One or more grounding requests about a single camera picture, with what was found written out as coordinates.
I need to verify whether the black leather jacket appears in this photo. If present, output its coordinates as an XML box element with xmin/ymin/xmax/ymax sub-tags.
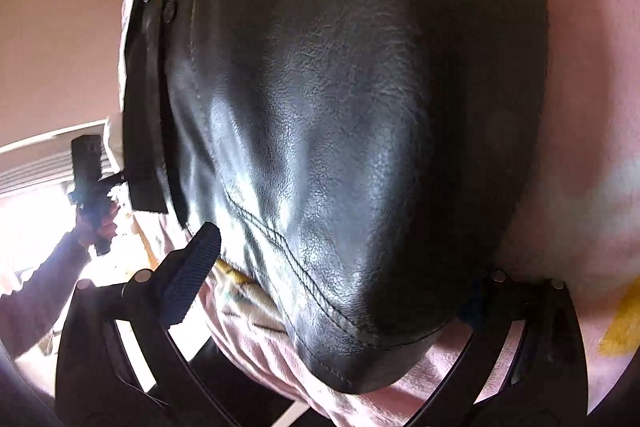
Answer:
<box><xmin>124</xmin><ymin>0</ymin><xmax>548</xmax><ymax>395</ymax></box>

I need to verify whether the purple sleeved left forearm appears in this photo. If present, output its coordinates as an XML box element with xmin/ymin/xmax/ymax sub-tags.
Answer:
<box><xmin>1</xmin><ymin>232</ymin><xmax>90</xmax><ymax>359</ymax></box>

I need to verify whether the person's left hand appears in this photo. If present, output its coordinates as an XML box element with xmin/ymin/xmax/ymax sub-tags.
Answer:
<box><xmin>72</xmin><ymin>200</ymin><xmax>119</xmax><ymax>249</ymax></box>

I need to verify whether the white window blind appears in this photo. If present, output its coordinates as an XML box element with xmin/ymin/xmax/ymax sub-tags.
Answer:
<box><xmin>0</xmin><ymin>119</ymin><xmax>107</xmax><ymax>197</ymax></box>

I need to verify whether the pink patterned bed quilt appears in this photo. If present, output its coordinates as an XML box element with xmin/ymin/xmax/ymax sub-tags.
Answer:
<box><xmin>102</xmin><ymin>0</ymin><xmax>640</xmax><ymax>427</ymax></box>

